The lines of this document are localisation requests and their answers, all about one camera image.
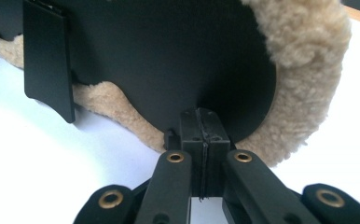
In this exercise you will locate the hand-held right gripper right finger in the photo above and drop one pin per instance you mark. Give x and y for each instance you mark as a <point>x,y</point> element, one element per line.
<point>215,149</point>

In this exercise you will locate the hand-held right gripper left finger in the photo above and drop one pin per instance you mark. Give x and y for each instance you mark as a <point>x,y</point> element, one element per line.
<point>196,149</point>

